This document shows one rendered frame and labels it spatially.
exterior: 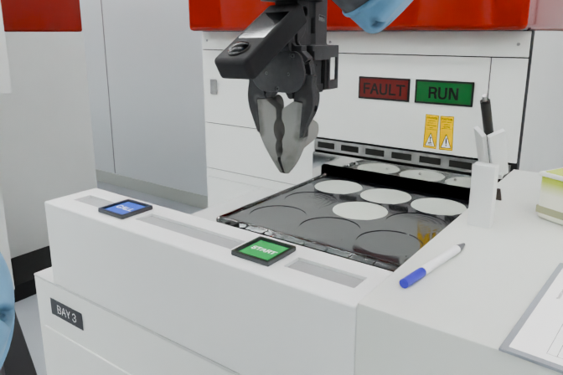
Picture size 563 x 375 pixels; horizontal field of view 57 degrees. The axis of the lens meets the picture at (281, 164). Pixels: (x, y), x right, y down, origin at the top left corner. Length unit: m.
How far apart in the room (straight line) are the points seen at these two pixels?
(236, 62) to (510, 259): 0.38
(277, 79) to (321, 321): 0.27
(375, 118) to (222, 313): 0.65
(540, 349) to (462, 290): 0.11
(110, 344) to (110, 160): 3.67
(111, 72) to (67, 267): 3.46
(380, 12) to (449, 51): 0.64
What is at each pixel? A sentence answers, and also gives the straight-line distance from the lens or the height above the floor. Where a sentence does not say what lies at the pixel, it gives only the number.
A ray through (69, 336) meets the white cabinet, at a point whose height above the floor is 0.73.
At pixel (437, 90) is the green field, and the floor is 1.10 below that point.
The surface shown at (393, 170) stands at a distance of 1.15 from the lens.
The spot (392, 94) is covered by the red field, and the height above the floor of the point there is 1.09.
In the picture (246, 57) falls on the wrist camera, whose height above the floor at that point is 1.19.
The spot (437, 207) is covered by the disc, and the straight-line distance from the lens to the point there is 1.02.
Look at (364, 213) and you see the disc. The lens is 0.95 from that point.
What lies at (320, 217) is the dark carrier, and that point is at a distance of 0.93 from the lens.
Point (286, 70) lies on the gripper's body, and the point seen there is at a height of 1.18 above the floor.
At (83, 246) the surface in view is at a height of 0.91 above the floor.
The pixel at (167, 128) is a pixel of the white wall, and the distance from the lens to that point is 3.86.
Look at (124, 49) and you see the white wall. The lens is 4.14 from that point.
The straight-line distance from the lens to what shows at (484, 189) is 0.73.
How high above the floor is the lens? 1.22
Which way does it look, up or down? 14 degrees down
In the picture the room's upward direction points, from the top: straight up
